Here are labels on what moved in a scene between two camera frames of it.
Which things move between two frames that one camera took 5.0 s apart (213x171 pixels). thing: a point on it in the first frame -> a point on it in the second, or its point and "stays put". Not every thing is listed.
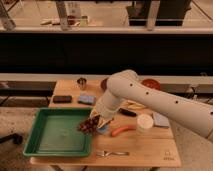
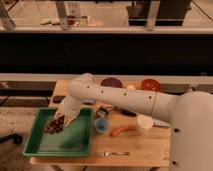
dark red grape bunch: [89, 125] -> [55, 125]
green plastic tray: [55, 133] stays put
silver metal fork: [106, 153] stays put
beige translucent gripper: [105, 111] -> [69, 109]
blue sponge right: [160, 121] stays put
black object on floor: [16, 138] stays put
